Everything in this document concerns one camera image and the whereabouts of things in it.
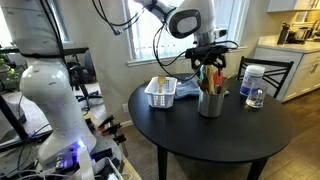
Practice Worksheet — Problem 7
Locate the light wooden spatula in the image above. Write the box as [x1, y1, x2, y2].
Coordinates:
[204, 64, 216, 95]

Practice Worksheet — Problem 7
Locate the black floor stand frame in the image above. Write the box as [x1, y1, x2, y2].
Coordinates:
[0, 94, 54, 153]

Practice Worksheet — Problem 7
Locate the red spatula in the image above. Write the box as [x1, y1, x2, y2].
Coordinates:
[213, 69, 225, 88]

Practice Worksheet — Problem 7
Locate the white kitchen base cabinet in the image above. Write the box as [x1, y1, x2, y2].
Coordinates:
[252, 40, 320, 103]

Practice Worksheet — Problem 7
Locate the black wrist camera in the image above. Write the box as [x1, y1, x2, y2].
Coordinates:
[185, 45, 231, 58]

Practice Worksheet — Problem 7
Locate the silver countertop appliance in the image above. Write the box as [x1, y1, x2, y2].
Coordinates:
[293, 26, 314, 43]

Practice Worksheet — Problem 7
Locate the white wall cabinet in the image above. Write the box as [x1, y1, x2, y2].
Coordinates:
[266, 0, 320, 14]

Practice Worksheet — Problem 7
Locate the black coffee maker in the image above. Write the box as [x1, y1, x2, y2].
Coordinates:
[276, 21, 292, 45]

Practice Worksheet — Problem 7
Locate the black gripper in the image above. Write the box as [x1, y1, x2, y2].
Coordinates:
[198, 53, 228, 76]

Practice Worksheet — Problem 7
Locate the white electronics box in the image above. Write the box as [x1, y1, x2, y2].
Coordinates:
[75, 146, 125, 180]

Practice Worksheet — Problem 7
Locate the window with white blinds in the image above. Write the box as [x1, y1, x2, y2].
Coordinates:
[122, 0, 252, 68]

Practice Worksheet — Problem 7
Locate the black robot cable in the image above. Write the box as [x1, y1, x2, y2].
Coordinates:
[91, 0, 148, 37]
[152, 22, 240, 83]

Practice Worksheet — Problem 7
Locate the green houseplant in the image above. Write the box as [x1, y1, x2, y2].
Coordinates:
[0, 53, 20, 85]

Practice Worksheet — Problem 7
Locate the metal cutlery holder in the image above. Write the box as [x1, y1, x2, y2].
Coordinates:
[197, 89, 226, 119]

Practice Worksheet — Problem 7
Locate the wooden spoon with round head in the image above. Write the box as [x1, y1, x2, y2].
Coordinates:
[157, 75, 167, 95]

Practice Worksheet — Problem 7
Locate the black dining chair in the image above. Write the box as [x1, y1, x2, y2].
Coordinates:
[236, 55, 295, 100]

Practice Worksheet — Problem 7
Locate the black table leg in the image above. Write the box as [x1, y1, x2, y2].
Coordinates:
[246, 157, 270, 180]
[156, 145, 170, 180]

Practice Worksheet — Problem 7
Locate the black office chair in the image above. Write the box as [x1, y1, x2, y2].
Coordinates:
[65, 49, 104, 108]

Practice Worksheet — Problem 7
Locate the white plastic basket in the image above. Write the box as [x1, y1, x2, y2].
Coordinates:
[144, 76, 179, 109]

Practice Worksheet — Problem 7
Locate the white canister with blue label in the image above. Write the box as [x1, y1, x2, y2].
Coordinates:
[239, 64, 267, 98]

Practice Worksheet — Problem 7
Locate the blue cloth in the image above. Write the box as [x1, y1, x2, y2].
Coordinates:
[174, 79, 231, 101]

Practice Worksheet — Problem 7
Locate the teal silicone spatula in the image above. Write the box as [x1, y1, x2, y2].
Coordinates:
[198, 66, 206, 82]

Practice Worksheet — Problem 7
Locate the clear glass mug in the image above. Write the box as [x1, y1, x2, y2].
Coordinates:
[245, 80, 269, 110]

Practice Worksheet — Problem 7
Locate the dark brown wooden spatula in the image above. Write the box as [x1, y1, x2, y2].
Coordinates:
[198, 78, 210, 93]

